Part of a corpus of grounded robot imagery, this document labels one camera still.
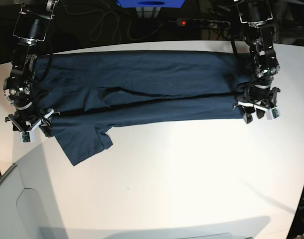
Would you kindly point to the blue box on stand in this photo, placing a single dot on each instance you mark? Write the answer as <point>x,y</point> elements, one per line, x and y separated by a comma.
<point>150,3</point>

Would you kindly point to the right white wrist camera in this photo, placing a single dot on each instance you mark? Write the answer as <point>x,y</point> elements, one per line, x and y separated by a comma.
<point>26,136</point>

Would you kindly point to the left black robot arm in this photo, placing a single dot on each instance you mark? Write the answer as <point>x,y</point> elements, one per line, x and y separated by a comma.
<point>259,36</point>

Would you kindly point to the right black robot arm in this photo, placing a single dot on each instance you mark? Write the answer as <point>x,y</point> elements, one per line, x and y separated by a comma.
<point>31,28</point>

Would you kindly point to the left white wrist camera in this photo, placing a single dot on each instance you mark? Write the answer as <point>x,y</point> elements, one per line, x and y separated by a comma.
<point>272,113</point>

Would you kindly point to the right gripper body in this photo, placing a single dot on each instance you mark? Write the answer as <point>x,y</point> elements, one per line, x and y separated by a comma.
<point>31,117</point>

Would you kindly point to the black power strip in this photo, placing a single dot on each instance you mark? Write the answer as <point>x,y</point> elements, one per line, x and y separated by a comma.
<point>203,23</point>

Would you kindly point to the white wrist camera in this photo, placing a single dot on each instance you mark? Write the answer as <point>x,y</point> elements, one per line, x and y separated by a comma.
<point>26,136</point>
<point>272,113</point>

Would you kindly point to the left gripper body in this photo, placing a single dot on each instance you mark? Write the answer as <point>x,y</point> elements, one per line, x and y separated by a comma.
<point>261,97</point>

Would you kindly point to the dark blue T-shirt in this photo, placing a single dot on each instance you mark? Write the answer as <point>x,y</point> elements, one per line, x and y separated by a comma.
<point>96,91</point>

